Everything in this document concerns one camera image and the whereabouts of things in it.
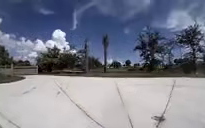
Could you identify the tall thin tree trunk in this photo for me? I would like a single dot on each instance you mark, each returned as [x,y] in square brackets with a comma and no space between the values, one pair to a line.
[105,53]

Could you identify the pole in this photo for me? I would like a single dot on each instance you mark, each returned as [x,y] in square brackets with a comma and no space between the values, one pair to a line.
[86,56]

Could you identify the grass field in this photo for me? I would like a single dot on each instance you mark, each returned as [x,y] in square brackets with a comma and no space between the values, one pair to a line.
[130,72]

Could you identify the pale concrete pavement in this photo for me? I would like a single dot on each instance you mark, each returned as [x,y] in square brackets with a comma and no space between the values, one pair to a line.
[90,100]

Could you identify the dark green trees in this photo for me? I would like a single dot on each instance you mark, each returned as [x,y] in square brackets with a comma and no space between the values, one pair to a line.
[61,60]

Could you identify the row of trees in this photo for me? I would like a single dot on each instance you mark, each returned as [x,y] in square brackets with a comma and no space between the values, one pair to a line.
[176,50]

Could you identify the dark grass strip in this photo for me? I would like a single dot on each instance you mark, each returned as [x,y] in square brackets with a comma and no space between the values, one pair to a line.
[1,79]

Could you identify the low pale wall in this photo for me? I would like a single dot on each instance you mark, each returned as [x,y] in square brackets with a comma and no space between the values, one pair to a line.
[20,70]

